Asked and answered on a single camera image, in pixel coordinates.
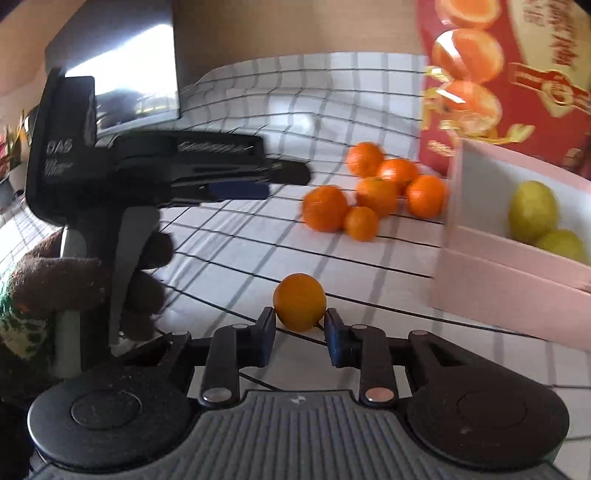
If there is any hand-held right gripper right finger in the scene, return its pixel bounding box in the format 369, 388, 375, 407
323, 308, 465, 409

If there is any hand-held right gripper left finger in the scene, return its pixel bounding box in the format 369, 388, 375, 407
122, 307, 278, 409

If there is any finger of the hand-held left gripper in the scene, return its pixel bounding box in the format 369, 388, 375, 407
167, 181, 270, 207
175, 159, 311, 186

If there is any round orange mandarin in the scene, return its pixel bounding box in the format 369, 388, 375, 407
272, 273, 327, 332

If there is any person's left forearm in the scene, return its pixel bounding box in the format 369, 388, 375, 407
0, 279, 51, 407

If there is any person's left hand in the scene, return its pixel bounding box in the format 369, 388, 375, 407
8, 228, 175, 341

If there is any white checked tablecloth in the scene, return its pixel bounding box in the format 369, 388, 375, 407
0, 52, 591, 480

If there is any white plant pot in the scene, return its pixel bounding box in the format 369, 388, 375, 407
8, 164, 29, 195

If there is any colourful leafy plant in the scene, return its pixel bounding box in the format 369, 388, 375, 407
0, 110, 32, 174

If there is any pile of orange mandarins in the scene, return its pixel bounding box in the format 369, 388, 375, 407
302, 141, 450, 243

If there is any black flat screen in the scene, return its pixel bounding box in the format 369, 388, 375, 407
45, 0, 182, 139

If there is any pink cardboard box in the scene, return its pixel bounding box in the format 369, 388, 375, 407
429, 137, 591, 343

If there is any green round fruit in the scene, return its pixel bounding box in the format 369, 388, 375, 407
508, 181, 560, 243
536, 229, 588, 265

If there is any red printed carton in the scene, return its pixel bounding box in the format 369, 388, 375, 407
416, 0, 591, 180

